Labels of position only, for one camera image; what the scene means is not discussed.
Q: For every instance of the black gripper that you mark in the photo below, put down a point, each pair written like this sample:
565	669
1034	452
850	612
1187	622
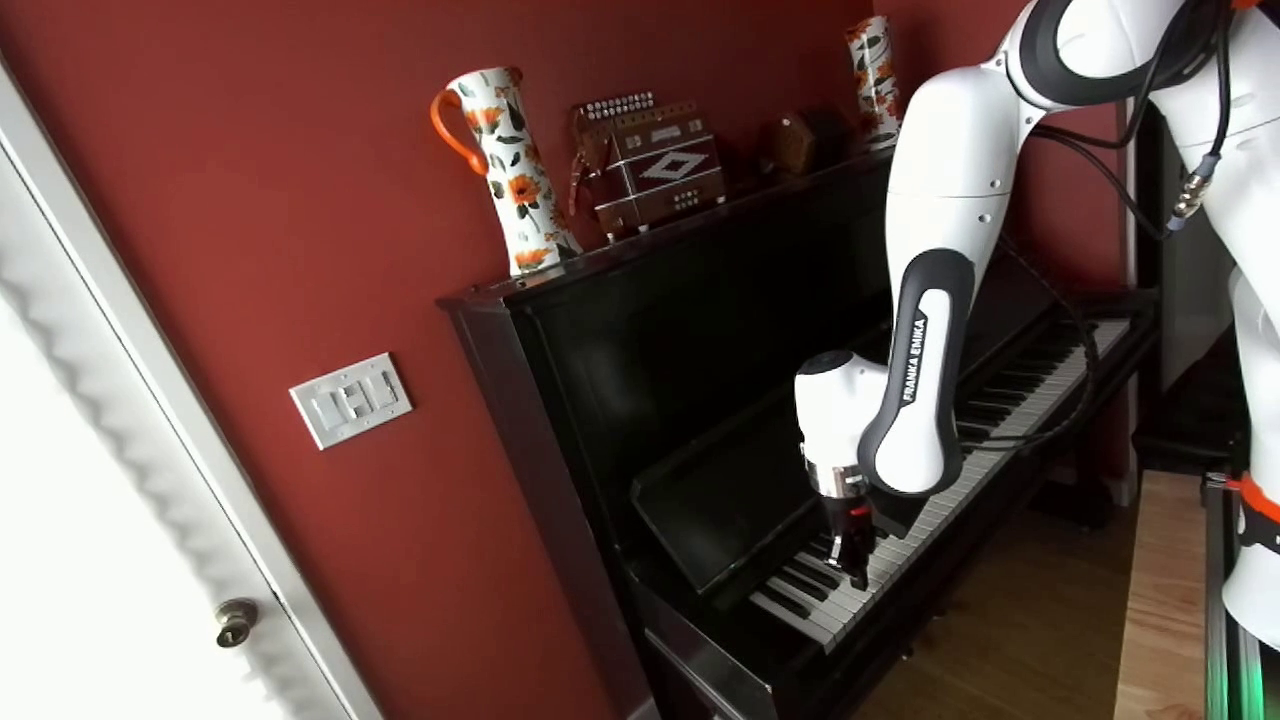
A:
850	523

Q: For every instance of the white wall switch plate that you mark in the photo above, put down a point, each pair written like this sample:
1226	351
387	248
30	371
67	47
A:
348	400

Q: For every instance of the metal door knob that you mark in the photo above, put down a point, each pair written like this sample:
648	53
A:
239	622

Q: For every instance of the small brown figurine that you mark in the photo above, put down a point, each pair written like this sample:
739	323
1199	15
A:
788	144

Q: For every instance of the floral ceramic pitcher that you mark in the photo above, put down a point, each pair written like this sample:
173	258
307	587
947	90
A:
481	117

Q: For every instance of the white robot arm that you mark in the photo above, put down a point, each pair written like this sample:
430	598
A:
881	436

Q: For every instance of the small floral vase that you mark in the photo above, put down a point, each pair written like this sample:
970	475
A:
874	82

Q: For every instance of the black upright piano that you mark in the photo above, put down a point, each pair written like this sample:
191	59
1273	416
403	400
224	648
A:
647	405

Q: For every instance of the white door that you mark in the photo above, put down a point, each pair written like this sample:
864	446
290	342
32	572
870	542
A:
126	523

